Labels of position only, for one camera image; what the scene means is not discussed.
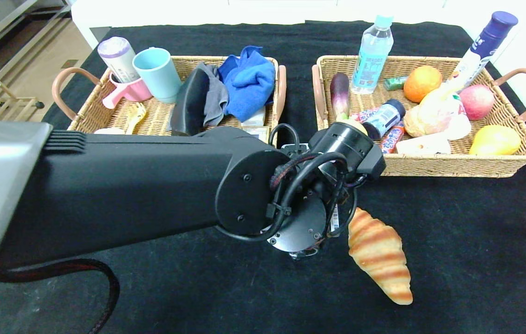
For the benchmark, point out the red apple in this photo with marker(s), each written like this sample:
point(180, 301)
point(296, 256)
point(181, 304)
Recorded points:
point(476, 102)

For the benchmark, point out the purple eggplant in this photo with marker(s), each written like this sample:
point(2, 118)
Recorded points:
point(340, 93)

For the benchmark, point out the yellow pear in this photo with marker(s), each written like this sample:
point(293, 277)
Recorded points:
point(495, 141)

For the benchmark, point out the white yogurt drink bottle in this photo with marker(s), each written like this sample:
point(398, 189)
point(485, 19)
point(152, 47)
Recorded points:
point(462, 125)

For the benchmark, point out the yellow lemon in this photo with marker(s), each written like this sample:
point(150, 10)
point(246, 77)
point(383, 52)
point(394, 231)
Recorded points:
point(353, 125)

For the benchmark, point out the beige metal rack with wheels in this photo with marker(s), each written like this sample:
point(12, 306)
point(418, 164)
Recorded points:
point(40, 105)

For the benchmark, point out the grey cloth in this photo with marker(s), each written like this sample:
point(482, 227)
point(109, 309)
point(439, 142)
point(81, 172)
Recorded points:
point(218, 97)

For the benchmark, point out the clear water bottle blue label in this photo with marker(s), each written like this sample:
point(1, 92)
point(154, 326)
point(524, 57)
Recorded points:
point(372, 55)

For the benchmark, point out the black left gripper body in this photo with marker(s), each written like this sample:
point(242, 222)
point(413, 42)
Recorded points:
point(335, 221)

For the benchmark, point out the blue cloth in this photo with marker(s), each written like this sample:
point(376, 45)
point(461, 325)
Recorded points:
point(249, 82)

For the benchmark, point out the small jar dark blue lid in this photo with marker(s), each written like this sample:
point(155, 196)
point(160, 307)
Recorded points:
point(383, 119)

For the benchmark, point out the red white candy roll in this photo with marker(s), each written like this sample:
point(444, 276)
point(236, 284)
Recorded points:
point(358, 114)

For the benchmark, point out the black leather glasses case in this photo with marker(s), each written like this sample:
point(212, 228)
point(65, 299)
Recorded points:
point(191, 102)

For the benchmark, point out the striped golden croissant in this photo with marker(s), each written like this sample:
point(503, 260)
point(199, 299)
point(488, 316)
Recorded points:
point(379, 250)

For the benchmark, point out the plain white small box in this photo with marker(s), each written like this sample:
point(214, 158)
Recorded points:
point(256, 118)

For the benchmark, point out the round cream puff bread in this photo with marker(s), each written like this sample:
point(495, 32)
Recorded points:
point(425, 120)

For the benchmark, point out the card box blue diamond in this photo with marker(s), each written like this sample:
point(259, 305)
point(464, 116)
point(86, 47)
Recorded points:
point(256, 133)

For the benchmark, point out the white bottle purple cap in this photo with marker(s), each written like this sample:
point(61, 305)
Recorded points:
point(476, 54)

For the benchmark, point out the white tumbler lilac lid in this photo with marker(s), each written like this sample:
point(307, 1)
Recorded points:
point(118, 56)

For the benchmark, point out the black table cloth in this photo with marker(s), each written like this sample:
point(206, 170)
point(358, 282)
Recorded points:
point(244, 297)

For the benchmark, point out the yellow banana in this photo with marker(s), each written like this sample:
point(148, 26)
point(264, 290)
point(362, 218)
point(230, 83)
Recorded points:
point(444, 93)

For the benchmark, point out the orange blue candy roll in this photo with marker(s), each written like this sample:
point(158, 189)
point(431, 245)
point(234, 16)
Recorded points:
point(392, 139)

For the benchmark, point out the orange fruit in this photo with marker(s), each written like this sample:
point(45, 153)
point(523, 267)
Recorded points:
point(422, 84)

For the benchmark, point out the white background table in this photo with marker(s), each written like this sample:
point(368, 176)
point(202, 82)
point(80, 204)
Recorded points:
point(174, 14)

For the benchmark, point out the pale white soap bar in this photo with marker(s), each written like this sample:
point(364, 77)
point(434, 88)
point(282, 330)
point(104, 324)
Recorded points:
point(109, 131)

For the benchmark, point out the light blue plastic cup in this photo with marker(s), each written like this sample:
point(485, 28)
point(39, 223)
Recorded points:
point(159, 78)

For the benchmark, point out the small green candy pack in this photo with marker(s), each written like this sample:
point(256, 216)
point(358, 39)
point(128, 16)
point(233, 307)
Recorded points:
point(393, 84)

